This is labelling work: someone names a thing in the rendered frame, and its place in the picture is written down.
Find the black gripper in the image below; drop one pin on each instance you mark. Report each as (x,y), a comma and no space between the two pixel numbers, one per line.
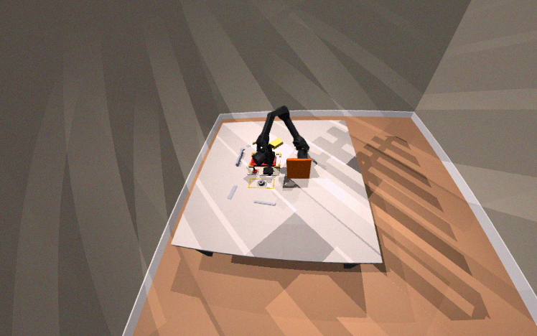
(269,161)

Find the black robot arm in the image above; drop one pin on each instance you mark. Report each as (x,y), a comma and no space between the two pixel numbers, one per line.
(263,139)

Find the yellow rectangular block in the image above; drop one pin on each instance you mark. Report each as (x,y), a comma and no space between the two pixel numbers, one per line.
(276,142)

